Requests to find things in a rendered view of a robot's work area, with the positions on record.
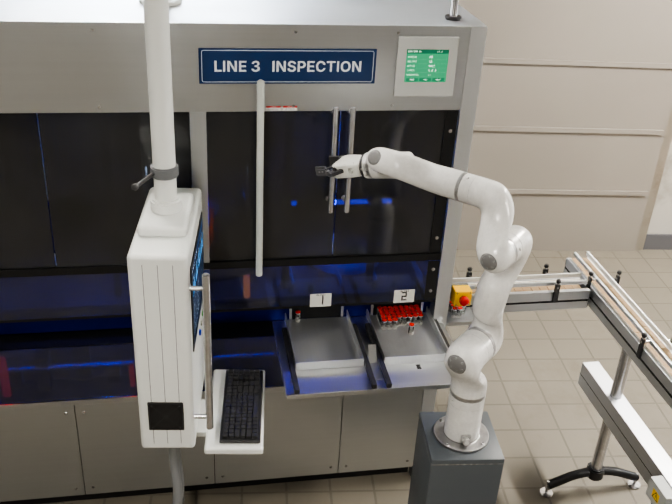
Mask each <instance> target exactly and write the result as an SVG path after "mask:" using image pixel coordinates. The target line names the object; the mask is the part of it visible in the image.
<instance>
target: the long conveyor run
mask: <svg viewBox="0 0 672 504"><path fill-rule="evenodd" d="M573 255H574V256H575V258H567V259H566V263H565V267H564V272H563V273H579V272H581V273H582V274H581V277H580V279H581V280H585V279H587V281H588V282H587V284H584V285H585V286H586V287H587V288H589V289H590V290H591V293H590V297H589V302H588V306H589V307H590V308H591V310H592V311H593V312H594V313H595V315H596V316H597V317H598V318H599V320H600V321H601V322H602V323H603V325H604V326H605V327H606V328H607V330H608V331H609V332H610V333H611V335H612V336H613V337H614V338H615V339H616V341H617V342H618V343H619V344H620V346H621V347H622V348H623V349H624V351H625V352H626V353H627V354H628V356H629V357H630V358H631V359H632V361H633V362H634V363H635V364H636V366H637V367H638V368H639V369H640V371H641V372H642V373H643V374H644V375H645V377H646V378H647V379H648V380H649V382H650V383H651V384H652V385H653V387H654V388H655V389H656V390H657V392H658V393H659V394H660V395H661V397H662V398H663V399H664V400H665V402H666V403H667V404H668V405H669V407H670V408H671V409H672V338H671V339H667V338H666V337H665V336H664V335H663V333H662V332H661V331H660V330H659V329H658V328H657V327H656V326H655V325H654V323H653V322H652V321H651V320H650V319H649V318H648V317H647V316H646V315H645V313H644V312H643V311H642V310H641V309H640V308H639V307H638V306H637V305H636V304H635V302H634V301H633V300H632V299H631V298H630V297H629V296H628V295H627V294H626V292H625V291H624V290H623V289H622V288H621V287H620V286H619V282H620V278H621V277H620V275H621V274H622V271H621V270H618V271H617V274H616V278H612V277H611V276H610V275H609V274H608V272H607V271H606V270H605V269H604V268H603V267H602V266H601V265H600V264H599V262H598V261H597V260H596V259H595V258H594V257H593V256H592V255H591V254H590V252H588V251H587V253H586V255H587V256H588V257H587V258H581V257H580V256H579V255H578V253H577V252H574V254H573Z"/></svg>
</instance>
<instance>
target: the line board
mask: <svg viewBox="0 0 672 504"><path fill-rule="evenodd" d="M198 58H199V84H257V81H258V80H259V79H262V80H263V81H265V84H374V83H375V71H376V58H377V49H296V48H198Z"/></svg>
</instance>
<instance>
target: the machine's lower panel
mask: <svg viewBox="0 0 672 504"><path fill-rule="evenodd" d="M422 397H423V390H416V391H402V392H387V393H373V394H358V395H344V396H329V397H315V398H300V399H286V394H285V389H284V386H277V387H265V406H264V441H263V453H262V454H215V476H214V454H205V452H204V447H205V439H206V437H196V442H195V446H194V447H192V448H180V449H181V459H182V466H183V474H184V486H192V485H204V484H214V483H227V482H239V481H250V480H262V479H274V478H285V477H297V476H309V475H320V474H332V473H344V472H355V471H367V470H379V469H391V468H402V467H412V466H413V459H414V451H415V443H416V435H417V428H418V420H419V416H418V415H419V413H420V412H421V405H422ZM342 403H343V407H342ZM74 405H75V408H74ZM75 413H76V416H75ZM341 417H342V421H341ZM76 421H77V424H76ZM77 429H78V432H77ZM340 431H341V435H340ZM78 436H79V440H78ZM79 444H80V447H79ZM339 445H340V448H339ZM80 452H81V455H80ZM338 459H339V462H338ZM81 460H82V463H81ZM82 468H83V471H82ZM83 476H84V479H83ZM84 484H85V487H84ZM169 487H172V478H171V472H170V463H169V451H168V448H144V447H143V446H142V442H141V429H140V417H139V404H138V396H126V397H111V398H95V399H80V400H65V401H50V402H35V403H20V404H5V405H0V502H5V501H17V500H28V499H40V498H52V497H63V496H75V495H85V491H86V495H87V494H99V493H110V492H122V491H134V490H145V489H157V488H169Z"/></svg>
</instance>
